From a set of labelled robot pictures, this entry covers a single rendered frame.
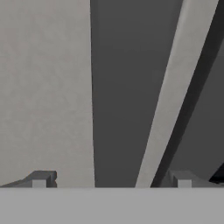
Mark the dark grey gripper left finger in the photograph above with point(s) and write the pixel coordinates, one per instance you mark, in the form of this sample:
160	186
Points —
40	176

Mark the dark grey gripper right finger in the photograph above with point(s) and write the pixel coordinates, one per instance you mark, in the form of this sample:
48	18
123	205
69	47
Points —
184	176

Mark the dark grey fridge door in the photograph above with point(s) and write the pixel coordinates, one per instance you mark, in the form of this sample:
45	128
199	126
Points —
122	87

